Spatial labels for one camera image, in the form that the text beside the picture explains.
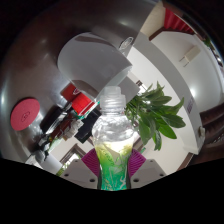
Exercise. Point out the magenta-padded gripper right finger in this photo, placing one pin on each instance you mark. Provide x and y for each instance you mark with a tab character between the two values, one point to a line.
150	170

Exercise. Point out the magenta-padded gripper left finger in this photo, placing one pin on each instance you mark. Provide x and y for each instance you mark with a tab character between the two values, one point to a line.
78	170

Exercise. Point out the clear green-labelled drink bottle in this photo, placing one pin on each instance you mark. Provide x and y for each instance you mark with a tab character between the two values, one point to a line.
113	133

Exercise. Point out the leafy plant in white pot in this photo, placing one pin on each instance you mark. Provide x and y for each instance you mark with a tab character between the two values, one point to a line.
156	113

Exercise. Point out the red box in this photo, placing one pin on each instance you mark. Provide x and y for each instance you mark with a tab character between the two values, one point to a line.
81	101

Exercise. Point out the white wall radiator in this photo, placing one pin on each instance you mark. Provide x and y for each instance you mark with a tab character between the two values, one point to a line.
190	55

